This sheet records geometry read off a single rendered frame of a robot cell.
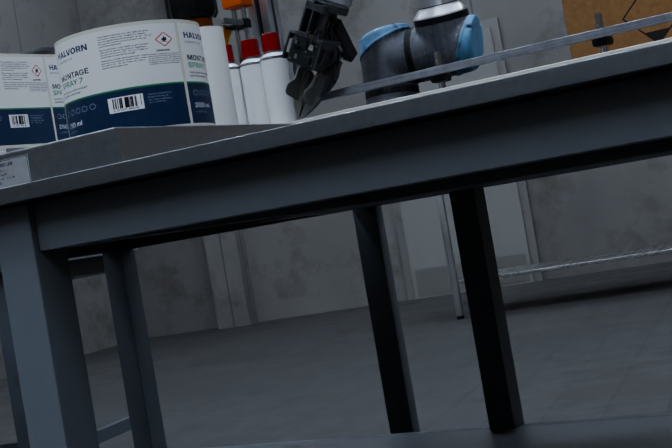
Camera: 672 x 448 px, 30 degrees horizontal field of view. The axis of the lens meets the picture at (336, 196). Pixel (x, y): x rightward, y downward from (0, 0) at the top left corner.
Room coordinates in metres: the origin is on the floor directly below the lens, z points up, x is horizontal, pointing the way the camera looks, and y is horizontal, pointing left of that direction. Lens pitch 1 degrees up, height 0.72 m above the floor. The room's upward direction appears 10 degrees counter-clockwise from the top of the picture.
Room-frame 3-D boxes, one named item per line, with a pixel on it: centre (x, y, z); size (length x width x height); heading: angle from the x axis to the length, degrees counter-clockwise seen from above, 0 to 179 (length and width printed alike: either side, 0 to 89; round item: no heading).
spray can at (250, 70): (2.32, 0.11, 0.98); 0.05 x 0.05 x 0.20
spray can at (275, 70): (2.29, 0.07, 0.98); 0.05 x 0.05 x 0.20
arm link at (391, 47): (2.68, -0.16, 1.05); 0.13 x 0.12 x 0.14; 67
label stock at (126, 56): (1.72, 0.25, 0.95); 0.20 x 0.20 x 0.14
